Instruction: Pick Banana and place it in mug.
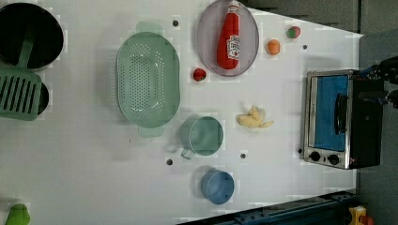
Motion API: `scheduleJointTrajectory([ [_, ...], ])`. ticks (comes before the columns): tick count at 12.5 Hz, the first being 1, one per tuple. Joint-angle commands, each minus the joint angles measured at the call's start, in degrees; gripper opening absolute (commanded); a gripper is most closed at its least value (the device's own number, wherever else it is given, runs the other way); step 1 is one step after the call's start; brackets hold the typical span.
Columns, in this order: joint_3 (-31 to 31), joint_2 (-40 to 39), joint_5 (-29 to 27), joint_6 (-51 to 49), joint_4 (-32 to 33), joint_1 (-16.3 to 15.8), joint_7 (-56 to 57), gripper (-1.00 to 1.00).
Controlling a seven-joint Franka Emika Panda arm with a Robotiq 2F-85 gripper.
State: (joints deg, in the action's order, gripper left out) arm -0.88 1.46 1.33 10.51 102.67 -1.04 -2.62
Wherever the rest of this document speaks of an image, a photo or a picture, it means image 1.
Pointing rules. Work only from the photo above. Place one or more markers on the blue metal frame rail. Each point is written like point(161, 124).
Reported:
point(328, 209)

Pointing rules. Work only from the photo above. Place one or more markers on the plush peeled banana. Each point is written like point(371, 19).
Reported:
point(255, 118)

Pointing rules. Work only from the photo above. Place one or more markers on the grey round plate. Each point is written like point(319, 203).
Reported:
point(208, 32)

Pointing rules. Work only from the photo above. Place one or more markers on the yellow red emergency button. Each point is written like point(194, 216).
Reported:
point(359, 216)

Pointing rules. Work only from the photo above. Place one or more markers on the green mug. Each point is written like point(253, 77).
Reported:
point(201, 135)

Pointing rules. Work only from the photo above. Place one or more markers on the green slotted spatula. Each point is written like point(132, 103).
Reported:
point(20, 88)

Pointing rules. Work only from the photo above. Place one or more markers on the small red toy strawberry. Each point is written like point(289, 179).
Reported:
point(199, 74)

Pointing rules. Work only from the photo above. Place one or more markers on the orange toy fruit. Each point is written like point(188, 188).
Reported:
point(273, 47)

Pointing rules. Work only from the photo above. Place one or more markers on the large black pot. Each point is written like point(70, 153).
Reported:
point(49, 38)

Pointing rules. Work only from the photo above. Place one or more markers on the green oval colander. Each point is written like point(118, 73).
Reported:
point(147, 79)

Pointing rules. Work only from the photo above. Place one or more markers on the silver black toaster oven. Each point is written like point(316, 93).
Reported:
point(343, 120)

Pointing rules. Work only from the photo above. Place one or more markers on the red plush ketchup bottle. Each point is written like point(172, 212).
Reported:
point(228, 48)

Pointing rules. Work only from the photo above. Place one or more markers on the red green toy strawberry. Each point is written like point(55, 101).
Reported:
point(293, 32)

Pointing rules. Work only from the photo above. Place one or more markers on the small black pot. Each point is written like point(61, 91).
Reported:
point(44, 99)

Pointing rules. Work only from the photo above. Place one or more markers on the blue mug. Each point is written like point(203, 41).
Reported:
point(217, 186)

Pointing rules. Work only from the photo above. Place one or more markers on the lime green object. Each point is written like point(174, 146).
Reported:
point(18, 215)

